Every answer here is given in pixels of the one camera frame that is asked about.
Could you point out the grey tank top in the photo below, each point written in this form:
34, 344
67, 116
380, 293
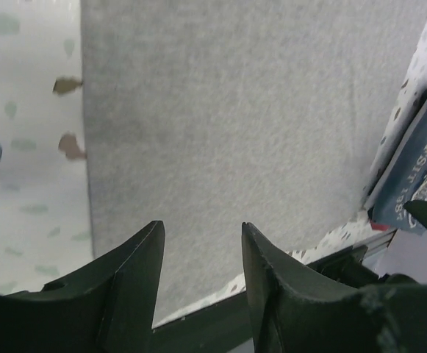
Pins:
207, 114

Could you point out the folded red tank top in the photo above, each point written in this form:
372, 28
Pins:
379, 227

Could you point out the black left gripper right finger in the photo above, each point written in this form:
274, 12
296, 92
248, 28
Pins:
295, 309

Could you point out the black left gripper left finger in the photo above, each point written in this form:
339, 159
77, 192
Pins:
105, 306

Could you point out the folded blue printed tank top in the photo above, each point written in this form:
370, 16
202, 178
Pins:
404, 179

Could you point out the aluminium rail frame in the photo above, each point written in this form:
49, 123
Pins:
376, 243

